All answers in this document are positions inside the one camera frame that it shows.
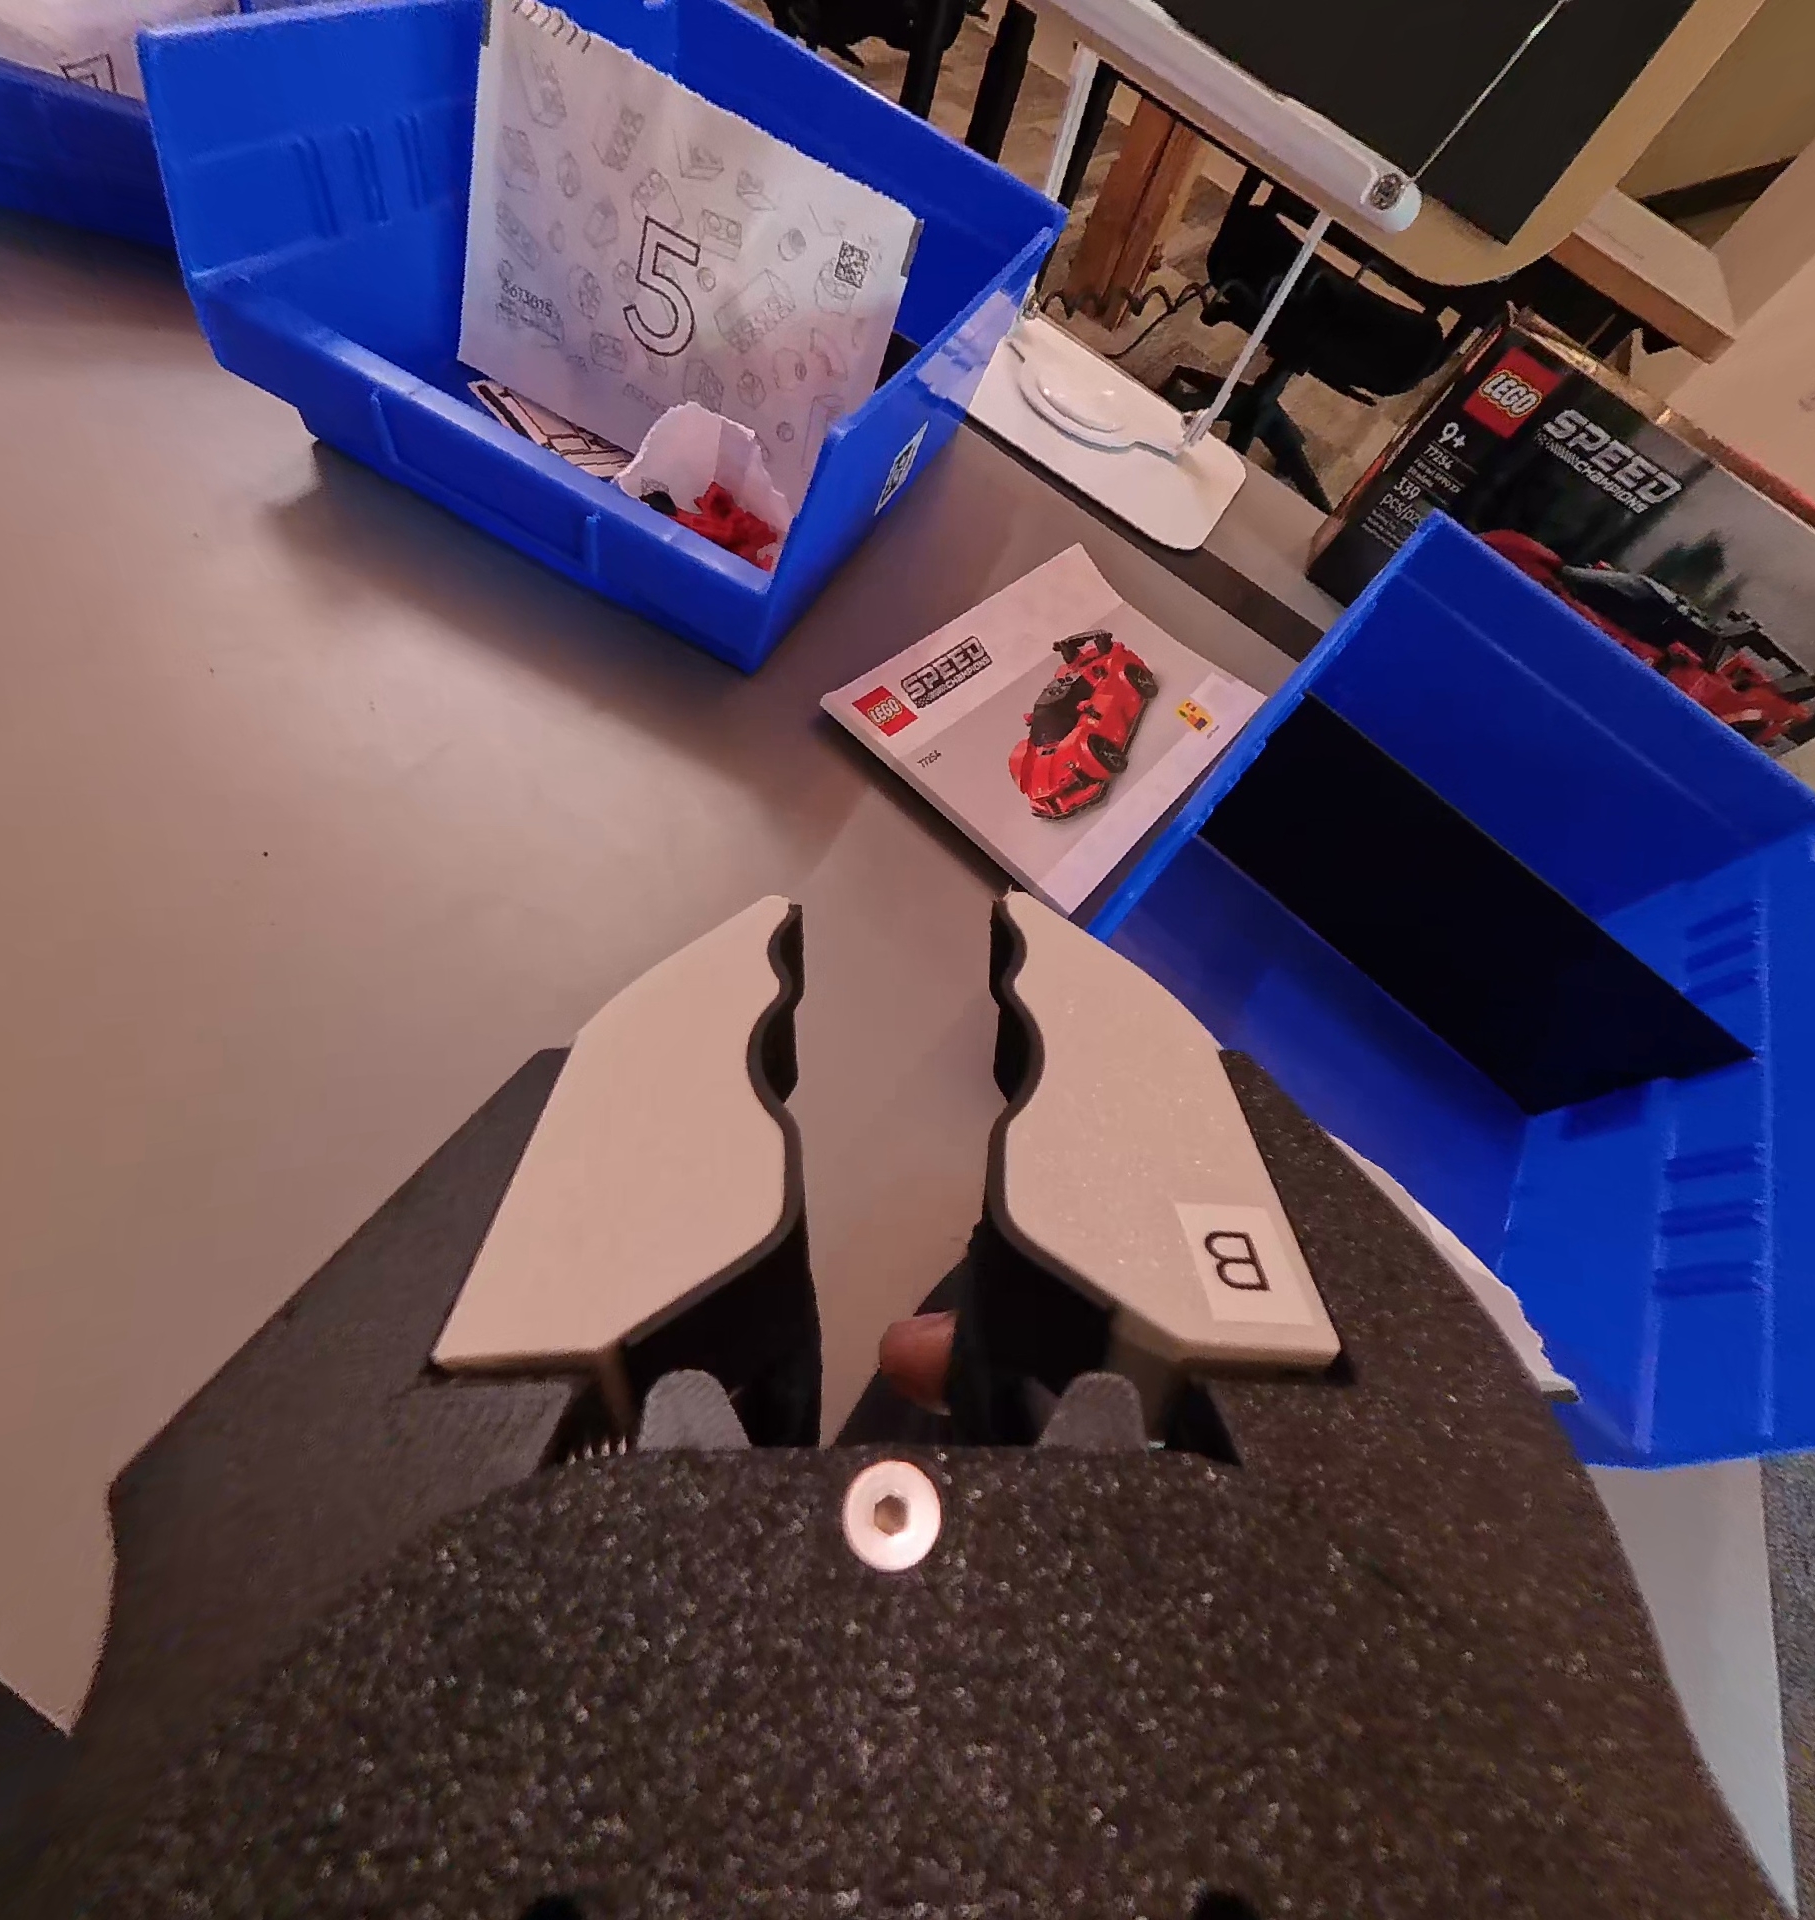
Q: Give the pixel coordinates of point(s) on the striped sticker sheet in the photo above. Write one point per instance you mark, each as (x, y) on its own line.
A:
(546, 427)

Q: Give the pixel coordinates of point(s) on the black board with cream border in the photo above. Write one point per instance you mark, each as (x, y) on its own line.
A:
(1371, 61)

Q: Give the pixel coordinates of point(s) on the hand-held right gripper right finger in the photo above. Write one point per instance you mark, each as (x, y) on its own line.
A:
(1131, 1141)

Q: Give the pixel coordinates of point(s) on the torn white paper bag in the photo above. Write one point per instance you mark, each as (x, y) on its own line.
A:
(696, 450)

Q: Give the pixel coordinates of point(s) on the red toy bricks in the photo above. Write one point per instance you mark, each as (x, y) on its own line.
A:
(720, 517)

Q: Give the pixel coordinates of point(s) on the white board stand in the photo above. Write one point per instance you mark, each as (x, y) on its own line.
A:
(1117, 435)

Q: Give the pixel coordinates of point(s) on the large doodle-print paper bag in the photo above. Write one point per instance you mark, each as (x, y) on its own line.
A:
(578, 181)

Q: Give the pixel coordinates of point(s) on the black office chair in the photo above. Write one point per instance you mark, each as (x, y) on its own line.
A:
(1297, 299)

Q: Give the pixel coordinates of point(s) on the small doodle-print paper bag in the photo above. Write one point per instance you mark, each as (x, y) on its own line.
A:
(37, 38)

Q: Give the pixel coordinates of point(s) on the toy car instruction booklet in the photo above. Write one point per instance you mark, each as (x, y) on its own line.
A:
(936, 749)

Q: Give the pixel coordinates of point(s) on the blue plastic bin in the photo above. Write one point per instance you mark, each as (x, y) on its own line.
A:
(37, 166)
(322, 152)
(1671, 1201)

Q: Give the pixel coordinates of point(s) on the grey desk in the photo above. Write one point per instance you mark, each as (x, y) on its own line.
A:
(322, 749)

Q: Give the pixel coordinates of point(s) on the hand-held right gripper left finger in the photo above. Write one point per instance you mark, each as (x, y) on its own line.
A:
(652, 1169)

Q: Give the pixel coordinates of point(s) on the black toy set box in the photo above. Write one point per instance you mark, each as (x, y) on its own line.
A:
(1597, 464)

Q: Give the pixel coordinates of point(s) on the person's right hand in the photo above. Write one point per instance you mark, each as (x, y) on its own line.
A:
(918, 1355)

